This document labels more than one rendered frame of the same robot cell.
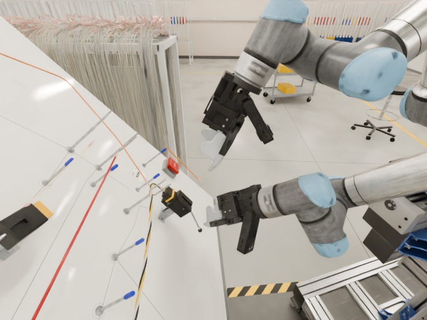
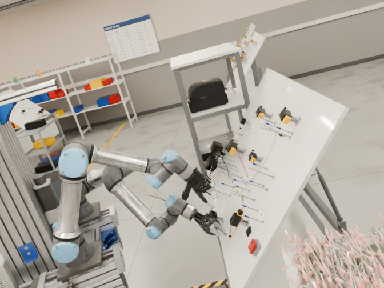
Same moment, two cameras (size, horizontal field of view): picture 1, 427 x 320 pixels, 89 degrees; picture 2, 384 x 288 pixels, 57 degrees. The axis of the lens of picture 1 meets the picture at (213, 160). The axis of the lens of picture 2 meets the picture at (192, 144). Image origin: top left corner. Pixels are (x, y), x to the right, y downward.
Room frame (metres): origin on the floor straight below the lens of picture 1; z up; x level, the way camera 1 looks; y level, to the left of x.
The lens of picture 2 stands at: (2.00, 0.17, 2.16)
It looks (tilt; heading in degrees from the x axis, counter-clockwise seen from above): 20 degrees down; 187
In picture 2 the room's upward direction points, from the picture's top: 16 degrees counter-clockwise
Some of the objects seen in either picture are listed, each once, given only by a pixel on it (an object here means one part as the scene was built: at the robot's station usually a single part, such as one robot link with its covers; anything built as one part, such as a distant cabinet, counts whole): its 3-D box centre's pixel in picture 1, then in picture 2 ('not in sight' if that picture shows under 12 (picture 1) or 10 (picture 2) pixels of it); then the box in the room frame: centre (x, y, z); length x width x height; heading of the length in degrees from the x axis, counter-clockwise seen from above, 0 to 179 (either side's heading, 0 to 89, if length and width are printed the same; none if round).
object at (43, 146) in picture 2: not in sight; (46, 146); (-4.30, -3.32, 0.54); 0.99 x 0.50 x 1.08; 0
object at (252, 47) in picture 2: not in sight; (246, 95); (-3.22, 0.54, 0.83); 1.18 x 0.72 x 1.65; 178
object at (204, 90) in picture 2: not in sight; (205, 94); (-0.72, 0.05, 1.56); 0.30 x 0.23 x 0.19; 97
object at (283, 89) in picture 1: (288, 72); not in sight; (4.38, -1.43, 0.54); 0.99 x 0.50 x 1.08; 98
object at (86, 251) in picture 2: not in sight; (76, 250); (0.52, -0.73, 1.21); 0.15 x 0.15 x 0.10
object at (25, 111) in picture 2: not in sight; (27, 126); (-5.26, -4.07, 0.83); 1.18 x 0.72 x 1.65; 179
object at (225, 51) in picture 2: not in sight; (227, 159); (-0.82, 0.10, 0.93); 0.61 x 0.50 x 1.85; 5
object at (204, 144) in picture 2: not in sight; (217, 146); (-0.76, 0.04, 1.09); 0.35 x 0.33 x 0.07; 5
